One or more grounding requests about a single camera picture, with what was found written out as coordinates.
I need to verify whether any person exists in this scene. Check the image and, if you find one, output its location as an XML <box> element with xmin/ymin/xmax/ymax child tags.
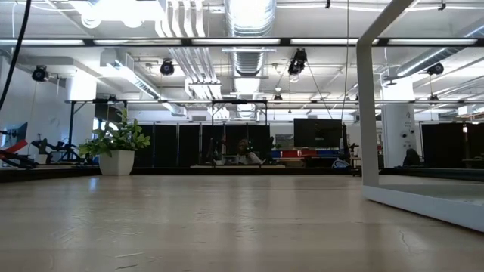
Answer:
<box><xmin>237</xmin><ymin>138</ymin><xmax>266</xmax><ymax>165</ymax></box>

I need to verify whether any red and blue counter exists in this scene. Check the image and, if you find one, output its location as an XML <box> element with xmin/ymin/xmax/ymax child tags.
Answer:
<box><xmin>270</xmin><ymin>149</ymin><xmax>343</xmax><ymax>159</ymax></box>

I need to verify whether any white ceiling pipe bundle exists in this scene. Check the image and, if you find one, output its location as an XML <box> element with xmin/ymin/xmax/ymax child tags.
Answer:
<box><xmin>155</xmin><ymin>0</ymin><xmax>225</xmax><ymax>101</ymax></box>

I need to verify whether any black partition screen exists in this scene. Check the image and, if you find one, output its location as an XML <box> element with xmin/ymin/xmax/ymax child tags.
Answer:
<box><xmin>135</xmin><ymin>123</ymin><xmax>271</xmax><ymax>168</ymax></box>
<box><xmin>420</xmin><ymin>122</ymin><xmax>484</xmax><ymax>169</ymax></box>

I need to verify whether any black overhead light bar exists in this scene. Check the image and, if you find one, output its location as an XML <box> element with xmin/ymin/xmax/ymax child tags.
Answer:
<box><xmin>0</xmin><ymin>36</ymin><xmax>484</xmax><ymax>48</ymax></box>

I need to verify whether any green plant in white pot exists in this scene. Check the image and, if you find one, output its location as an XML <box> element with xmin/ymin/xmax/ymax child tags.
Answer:
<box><xmin>77</xmin><ymin>108</ymin><xmax>152</xmax><ymax>177</ymax></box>

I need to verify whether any white round column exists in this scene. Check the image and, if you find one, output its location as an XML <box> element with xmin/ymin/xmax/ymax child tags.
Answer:
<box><xmin>380</xmin><ymin>102</ymin><xmax>417</xmax><ymax>168</ymax></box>

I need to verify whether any black office chair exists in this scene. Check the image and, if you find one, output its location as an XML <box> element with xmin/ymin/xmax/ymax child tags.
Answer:
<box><xmin>402</xmin><ymin>147</ymin><xmax>424</xmax><ymax>168</ymax></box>

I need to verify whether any white perforated metal tray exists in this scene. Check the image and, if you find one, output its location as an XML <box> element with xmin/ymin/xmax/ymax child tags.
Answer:
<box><xmin>355</xmin><ymin>0</ymin><xmax>484</xmax><ymax>233</ymax></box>

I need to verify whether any red angled bar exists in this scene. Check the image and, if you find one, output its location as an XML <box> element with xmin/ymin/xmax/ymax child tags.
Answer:
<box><xmin>0</xmin><ymin>138</ymin><xmax>30</xmax><ymax>160</ymax></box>

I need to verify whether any silver round ceiling duct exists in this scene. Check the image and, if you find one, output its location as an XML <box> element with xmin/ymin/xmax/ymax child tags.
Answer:
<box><xmin>225</xmin><ymin>0</ymin><xmax>278</xmax><ymax>122</ymax></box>

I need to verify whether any black wall monitor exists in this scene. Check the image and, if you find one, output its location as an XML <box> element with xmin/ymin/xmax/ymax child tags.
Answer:
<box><xmin>293</xmin><ymin>118</ymin><xmax>343</xmax><ymax>149</ymax></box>

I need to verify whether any black ceiling camera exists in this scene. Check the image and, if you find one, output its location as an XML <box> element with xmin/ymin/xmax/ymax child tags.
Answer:
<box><xmin>159</xmin><ymin>58</ymin><xmax>175</xmax><ymax>76</ymax></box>
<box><xmin>31</xmin><ymin>64</ymin><xmax>49</xmax><ymax>83</ymax></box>
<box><xmin>287</xmin><ymin>48</ymin><xmax>309</xmax><ymax>76</ymax></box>
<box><xmin>426</xmin><ymin>62</ymin><xmax>445</xmax><ymax>76</ymax></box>

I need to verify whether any thin hanging cable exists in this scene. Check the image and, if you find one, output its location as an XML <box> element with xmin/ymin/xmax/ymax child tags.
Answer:
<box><xmin>344</xmin><ymin>0</ymin><xmax>350</xmax><ymax>122</ymax></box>

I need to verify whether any white rectangular ceiling duct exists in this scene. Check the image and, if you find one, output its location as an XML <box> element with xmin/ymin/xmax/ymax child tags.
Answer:
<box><xmin>92</xmin><ymin>48</ymin><xmax>187</xmax><ymax>117</ymax></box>

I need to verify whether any black metal gantry frame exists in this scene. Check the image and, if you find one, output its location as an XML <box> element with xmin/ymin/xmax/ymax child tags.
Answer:
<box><xmin>64</xmin><ymin>97</ymin><xmax>270</xmax><ymax>162</ymax></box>

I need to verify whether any silver slanted ceiling duct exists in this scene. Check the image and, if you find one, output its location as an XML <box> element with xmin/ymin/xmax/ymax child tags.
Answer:
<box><xmin>381</xmin><ymin>17</ymin><xmax>484</xmax><ymax>86</ymax></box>

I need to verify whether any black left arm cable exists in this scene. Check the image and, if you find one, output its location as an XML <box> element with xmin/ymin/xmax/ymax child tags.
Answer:
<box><xmin>0</xmin><ymin>0</ymin><xmax>32</xmax><ymax>111</ymax></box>

